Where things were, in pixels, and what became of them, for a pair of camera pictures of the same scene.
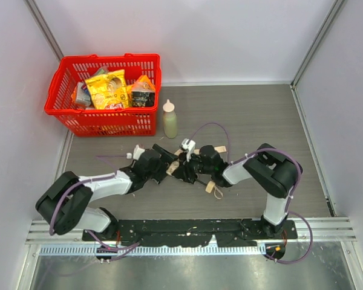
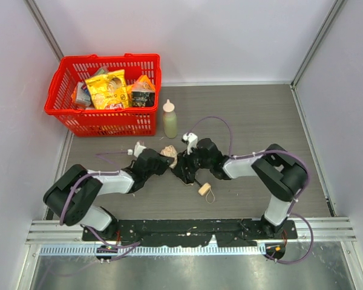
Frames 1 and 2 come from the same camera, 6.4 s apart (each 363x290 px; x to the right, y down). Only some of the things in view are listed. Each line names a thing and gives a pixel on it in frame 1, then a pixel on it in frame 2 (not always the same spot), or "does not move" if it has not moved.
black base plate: (187, 232) does not move
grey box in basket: (83, 95) does not move
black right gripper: (187, 170) does not move
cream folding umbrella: (211, 186) → (203, 188)
